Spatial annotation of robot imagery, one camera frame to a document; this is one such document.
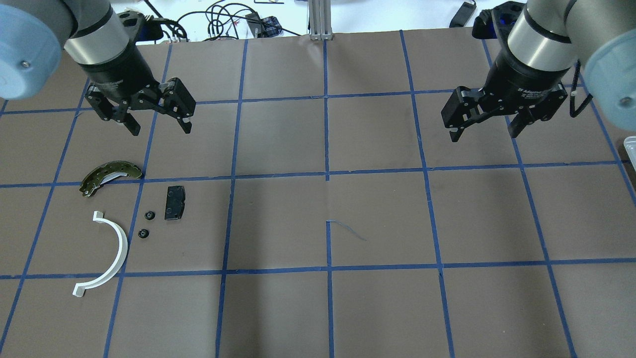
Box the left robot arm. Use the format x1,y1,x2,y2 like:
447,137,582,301
0,0,196,136

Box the black power adapter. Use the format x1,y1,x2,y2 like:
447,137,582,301
448,0,477,28

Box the silver ribbed metal tray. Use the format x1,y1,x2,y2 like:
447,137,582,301
623,136,636,169

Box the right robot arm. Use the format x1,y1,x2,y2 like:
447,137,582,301
441,0,636,142

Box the green brake shoe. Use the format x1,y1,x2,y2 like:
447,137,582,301
79,161,144,197

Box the white curved plastic bracket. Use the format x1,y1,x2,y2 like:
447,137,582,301
73,211,129,298

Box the black bearing gear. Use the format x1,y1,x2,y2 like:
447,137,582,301
137,228,150,239

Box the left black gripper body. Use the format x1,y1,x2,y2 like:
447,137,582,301
83,43,197,125

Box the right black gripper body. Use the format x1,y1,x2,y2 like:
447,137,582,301
441,50,566,129

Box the black brake pad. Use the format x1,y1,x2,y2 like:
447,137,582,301
164,185,186,221

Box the aluminium frame post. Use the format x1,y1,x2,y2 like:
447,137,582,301
307,0,333,41

